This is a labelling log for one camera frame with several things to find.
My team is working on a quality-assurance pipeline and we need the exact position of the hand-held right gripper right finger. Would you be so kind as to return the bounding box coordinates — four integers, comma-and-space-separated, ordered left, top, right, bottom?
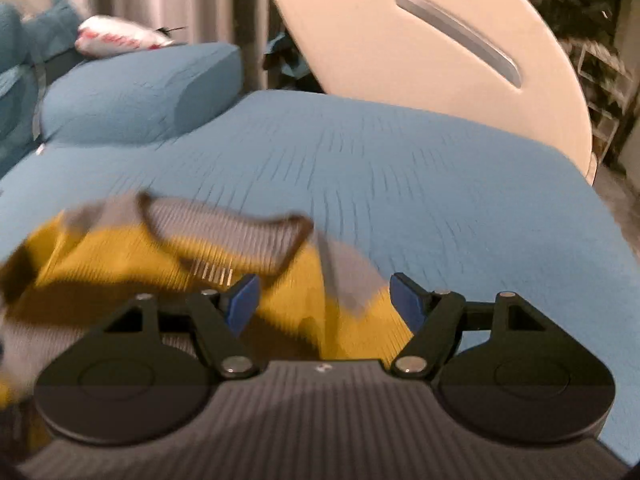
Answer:
389, 272, 567, 378

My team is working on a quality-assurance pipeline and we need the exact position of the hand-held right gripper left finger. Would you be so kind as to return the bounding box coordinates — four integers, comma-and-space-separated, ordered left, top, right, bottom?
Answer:
90, 274, 263, 378

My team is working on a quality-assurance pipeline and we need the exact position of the yellow brown grey striped sweater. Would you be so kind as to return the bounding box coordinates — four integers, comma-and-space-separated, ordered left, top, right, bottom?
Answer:
0, 191, 416, 453

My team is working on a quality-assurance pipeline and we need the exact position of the bed with blue quilted cover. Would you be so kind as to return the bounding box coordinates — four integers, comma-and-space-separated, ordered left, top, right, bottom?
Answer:
0, 89, 640, 461

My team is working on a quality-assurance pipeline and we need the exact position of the blue quilted pillow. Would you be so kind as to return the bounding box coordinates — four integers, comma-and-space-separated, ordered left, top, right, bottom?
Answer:
39, 42, 244, 146

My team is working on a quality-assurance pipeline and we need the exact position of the white bed end board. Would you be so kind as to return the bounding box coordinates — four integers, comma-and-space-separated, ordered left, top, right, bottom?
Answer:
262, 0, 598, 186

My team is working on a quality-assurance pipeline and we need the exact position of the white bag with red print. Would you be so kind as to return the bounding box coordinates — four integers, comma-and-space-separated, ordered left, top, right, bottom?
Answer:
75, 15, 177, 57

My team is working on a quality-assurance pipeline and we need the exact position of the white wire rack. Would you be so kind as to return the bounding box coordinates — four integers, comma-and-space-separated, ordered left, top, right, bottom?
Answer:
570, 35, 638, 163

